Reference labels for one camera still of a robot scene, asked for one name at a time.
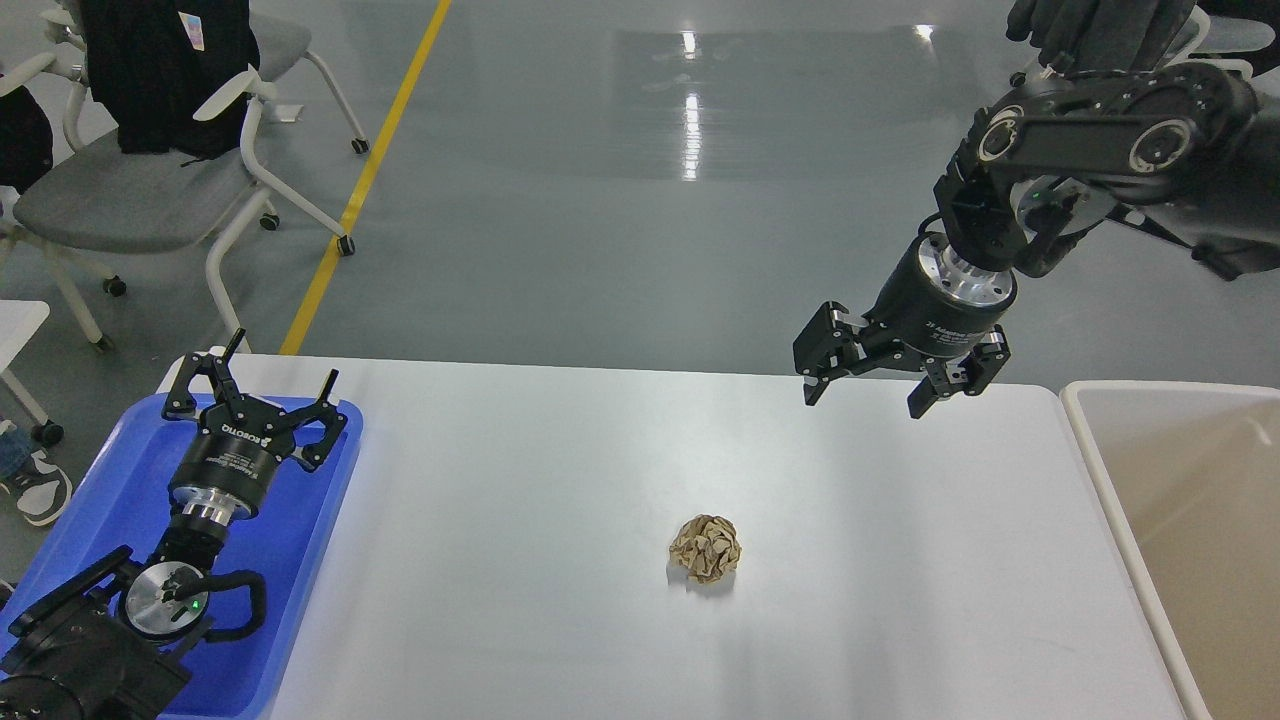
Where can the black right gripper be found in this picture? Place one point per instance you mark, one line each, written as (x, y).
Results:
(937, 314)

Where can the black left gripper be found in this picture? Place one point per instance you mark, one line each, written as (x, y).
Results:
(228, 458)

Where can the brown paper ball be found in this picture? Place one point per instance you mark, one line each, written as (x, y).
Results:
(707, 547)

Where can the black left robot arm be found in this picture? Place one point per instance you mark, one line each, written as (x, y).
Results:
(175, 584)

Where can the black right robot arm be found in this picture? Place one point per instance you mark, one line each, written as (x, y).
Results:
(1186, 154)

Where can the yellow floor tape line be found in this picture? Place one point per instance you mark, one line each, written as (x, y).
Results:
(327, 268)

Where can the blue plastic tray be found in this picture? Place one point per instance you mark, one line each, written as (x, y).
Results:
(124, 499)

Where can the grey white sneaker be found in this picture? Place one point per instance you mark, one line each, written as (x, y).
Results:
(39, 488)

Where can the grey white office chair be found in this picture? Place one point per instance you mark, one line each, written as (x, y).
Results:
(103, 200)

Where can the far grey office chair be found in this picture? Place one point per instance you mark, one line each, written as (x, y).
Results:
(282, 44)

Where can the beige plastic bin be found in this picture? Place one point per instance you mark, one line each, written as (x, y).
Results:
(1187, 475)

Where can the black jacket on chair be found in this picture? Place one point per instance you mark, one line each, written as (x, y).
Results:
(153, 64)

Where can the dark grey hanging jacket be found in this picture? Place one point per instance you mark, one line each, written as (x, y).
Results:
(1073, 36)

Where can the white chair right background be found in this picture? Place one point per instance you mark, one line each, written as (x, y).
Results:
(1231, 31)

